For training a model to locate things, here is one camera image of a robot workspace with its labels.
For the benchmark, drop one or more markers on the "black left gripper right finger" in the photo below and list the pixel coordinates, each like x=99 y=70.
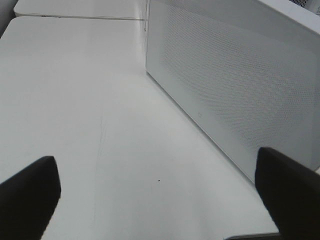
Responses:
x=291 y=194

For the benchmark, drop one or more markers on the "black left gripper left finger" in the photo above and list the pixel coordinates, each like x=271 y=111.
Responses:
x=28 y=200

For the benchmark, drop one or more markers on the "white microwave door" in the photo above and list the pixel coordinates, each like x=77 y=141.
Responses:
x=246 y=71

